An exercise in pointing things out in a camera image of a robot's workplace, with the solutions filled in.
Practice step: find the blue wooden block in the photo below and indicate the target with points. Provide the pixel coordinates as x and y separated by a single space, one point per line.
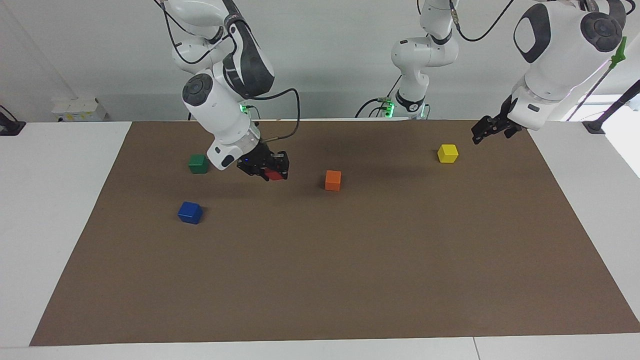
190 213

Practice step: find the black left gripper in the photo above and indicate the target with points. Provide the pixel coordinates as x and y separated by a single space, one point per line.
502 122

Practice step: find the white cardboard box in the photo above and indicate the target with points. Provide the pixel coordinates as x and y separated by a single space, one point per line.
79 109

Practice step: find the black pole stand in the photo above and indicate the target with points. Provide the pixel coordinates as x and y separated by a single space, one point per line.
612 107

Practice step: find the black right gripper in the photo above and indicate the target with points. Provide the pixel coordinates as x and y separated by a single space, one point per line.
262 160

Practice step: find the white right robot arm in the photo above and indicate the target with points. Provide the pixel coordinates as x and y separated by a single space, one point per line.
220 110

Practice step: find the brown paper table mat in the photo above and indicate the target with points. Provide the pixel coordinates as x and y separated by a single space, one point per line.
320 275

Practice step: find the red wooden block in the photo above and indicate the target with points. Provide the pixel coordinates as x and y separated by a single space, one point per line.
274 175

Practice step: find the yellow wooden block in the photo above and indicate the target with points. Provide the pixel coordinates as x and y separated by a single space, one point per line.
448 153

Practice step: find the orange wooden block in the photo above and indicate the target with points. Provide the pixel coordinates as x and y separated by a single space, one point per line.
333 181

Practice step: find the black desk clamp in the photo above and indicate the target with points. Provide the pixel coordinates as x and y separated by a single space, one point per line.
10 125

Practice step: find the green wooden block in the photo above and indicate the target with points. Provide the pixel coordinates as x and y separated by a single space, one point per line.
198 164

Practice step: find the green tipped metal rod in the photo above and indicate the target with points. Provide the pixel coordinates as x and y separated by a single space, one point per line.
600 77

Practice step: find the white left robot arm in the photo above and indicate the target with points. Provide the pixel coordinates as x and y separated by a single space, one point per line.
560 55

